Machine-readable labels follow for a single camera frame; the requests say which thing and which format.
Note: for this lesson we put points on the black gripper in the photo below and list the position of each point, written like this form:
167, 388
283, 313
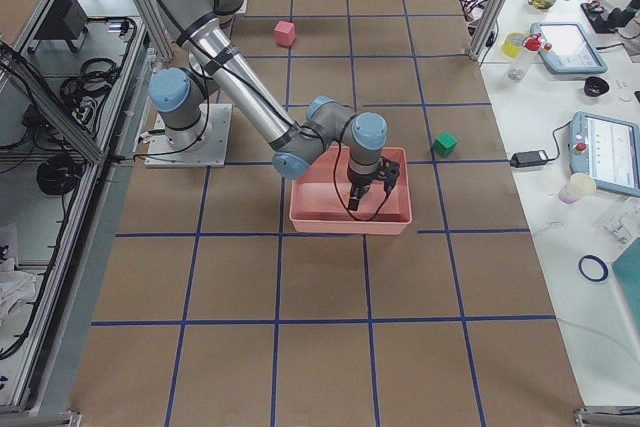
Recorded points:
358, 181

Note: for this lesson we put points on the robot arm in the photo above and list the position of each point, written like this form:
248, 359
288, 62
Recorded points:
195, 26

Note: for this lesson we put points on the pink plastic bin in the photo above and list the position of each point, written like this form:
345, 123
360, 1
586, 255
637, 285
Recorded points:
318, 198

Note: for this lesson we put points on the green cube near bin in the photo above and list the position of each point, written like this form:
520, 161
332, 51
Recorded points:
444, 144

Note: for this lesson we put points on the pink foam cube centre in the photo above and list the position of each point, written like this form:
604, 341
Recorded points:
285, 33

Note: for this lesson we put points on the black power adapter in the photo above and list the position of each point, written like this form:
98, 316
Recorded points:
525, 159

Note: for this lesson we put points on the white plastic cup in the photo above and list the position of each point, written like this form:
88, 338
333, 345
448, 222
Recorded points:
578, 186

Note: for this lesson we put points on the lower teach pendant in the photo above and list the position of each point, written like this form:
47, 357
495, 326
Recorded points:
607, 150

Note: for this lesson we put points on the teach pendant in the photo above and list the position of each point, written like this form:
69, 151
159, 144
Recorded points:
571, 49
607, 150

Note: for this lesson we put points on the upper teach pendant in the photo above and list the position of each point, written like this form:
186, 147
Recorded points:
571, 49

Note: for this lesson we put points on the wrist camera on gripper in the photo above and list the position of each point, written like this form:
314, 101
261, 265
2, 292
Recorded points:
388, 173

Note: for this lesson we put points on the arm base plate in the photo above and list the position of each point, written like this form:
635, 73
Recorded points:
202, 146

